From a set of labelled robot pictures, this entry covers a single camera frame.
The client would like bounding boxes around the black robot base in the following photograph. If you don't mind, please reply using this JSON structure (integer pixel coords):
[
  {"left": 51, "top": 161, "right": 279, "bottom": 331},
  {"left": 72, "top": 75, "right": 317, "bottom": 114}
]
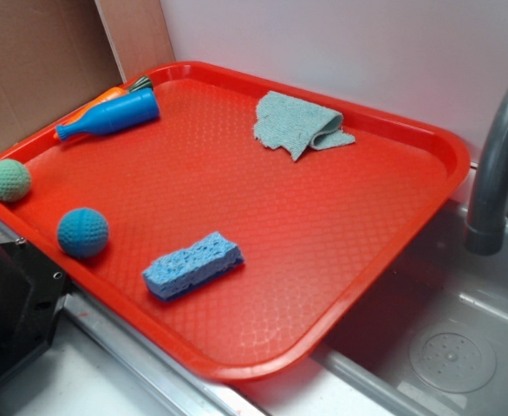
[{"left": 0, "top": 238, "right": 67, "bottom": 384}]

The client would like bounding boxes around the blue textured ball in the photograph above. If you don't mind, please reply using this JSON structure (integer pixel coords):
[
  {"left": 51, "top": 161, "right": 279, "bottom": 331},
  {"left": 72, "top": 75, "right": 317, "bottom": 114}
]
[{"left": 57, "top": 208, "right": 109, "bottom": 258}]

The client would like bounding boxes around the green textured ball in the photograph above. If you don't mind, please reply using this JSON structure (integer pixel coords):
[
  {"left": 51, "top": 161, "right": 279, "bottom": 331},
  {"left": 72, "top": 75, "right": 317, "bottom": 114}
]
[{"left": 0, "top": 159, "right": 32, "bottom": 202}]

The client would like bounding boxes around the red plastic tray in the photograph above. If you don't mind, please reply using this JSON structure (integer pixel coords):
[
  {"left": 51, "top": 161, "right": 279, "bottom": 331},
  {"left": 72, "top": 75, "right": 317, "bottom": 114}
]
[{"left": 0, "top": 62, "right": 470, "bottom": 381}]

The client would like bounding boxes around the teal folded cloth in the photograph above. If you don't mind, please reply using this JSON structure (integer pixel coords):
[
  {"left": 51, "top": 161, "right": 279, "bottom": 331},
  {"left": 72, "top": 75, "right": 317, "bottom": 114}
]
[{"left": 253, "top": 91, "right": 355, "bottom": 161}]

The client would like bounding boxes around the blue sponge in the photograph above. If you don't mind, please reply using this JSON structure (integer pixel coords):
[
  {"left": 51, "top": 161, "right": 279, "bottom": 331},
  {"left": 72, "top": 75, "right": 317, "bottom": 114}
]
[{"left": 142, "top": 232, "right": 244, "bottom": 302}]

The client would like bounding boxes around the blue toy bottle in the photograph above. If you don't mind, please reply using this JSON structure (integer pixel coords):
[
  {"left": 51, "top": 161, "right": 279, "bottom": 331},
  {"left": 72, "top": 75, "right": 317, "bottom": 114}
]
[{"left": 55, "top": 88, "right": 160, "bottom": 141}]

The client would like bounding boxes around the orange toy carrot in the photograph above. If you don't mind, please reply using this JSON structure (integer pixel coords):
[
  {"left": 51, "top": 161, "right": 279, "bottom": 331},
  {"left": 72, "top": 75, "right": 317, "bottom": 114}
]
[{"left": 63, "top": 75, "right": 153, "bottom": 125}]

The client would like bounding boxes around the grey plastic sink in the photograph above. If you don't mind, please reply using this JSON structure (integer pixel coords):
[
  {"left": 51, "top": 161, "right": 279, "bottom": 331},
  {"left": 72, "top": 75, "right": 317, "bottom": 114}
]
[{"left": 314, "top": 203, "right": 508, "bottom": 415}]

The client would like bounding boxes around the grey faucet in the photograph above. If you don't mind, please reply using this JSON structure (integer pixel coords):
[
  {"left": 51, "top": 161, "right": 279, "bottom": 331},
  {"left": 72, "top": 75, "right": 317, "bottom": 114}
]
[{"left": 464, "top": 89, "right": 508, "bottom": 256}]

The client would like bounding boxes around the round sink drain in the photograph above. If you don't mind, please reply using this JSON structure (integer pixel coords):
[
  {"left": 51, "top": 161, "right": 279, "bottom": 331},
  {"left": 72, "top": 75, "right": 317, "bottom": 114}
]
[{"left": 408, "top": 322, "right": 497, "bottom": 393}]

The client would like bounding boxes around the brown cardboard panel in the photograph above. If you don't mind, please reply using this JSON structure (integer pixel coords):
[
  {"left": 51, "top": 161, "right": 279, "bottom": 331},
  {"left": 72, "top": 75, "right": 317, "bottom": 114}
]
[{"left": 0, "top": 1, "right": 121, "bottom": 152}]

